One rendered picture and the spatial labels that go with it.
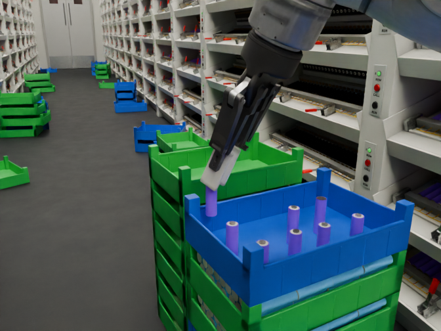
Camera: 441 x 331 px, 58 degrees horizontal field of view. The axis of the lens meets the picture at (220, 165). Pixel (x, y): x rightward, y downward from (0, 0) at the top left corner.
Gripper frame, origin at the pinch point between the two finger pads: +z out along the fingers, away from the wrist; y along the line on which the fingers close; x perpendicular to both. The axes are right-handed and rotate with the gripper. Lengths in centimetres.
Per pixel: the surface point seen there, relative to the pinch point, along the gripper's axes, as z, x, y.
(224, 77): 36, -69, -133
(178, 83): 77, -127, -185
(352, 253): 1.4, 22.6, -3.5
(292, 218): 3.4, 12.7, -5.1
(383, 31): -22, 2, -55
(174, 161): 21.4, -20.5, -23.7
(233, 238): 6.0, 8.3, 4.5
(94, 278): 74, -31, -21
